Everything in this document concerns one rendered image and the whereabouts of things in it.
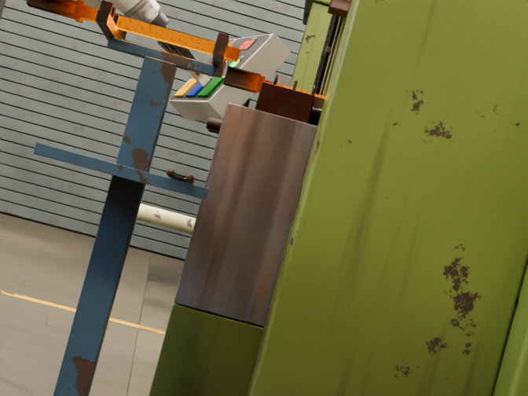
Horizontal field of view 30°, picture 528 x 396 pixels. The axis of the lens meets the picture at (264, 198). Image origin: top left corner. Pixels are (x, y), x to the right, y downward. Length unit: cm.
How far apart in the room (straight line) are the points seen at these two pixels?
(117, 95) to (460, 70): 861
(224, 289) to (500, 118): 68
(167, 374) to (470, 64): 90
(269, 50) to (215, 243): 84
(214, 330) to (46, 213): 832
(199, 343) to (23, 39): 855
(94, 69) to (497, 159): 871
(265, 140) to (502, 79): 53
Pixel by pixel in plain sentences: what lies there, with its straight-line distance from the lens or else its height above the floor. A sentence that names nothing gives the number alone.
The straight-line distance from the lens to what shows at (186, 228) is 269.
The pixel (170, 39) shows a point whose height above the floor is 97.
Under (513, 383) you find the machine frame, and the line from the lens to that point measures 183.
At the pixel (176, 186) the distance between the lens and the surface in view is 168.
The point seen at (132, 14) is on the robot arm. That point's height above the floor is 113.
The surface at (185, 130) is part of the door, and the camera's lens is 1034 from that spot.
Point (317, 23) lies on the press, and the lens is 736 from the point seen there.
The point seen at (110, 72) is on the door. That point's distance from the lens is 1042.
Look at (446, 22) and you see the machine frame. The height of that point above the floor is 114.
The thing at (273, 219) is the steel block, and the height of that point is 70.
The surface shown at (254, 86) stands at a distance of 234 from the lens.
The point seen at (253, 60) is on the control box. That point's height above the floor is 111.
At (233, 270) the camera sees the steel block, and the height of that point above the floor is 57.
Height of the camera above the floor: 71
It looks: 1 degrees up
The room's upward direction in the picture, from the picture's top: 15 degrees clockwise
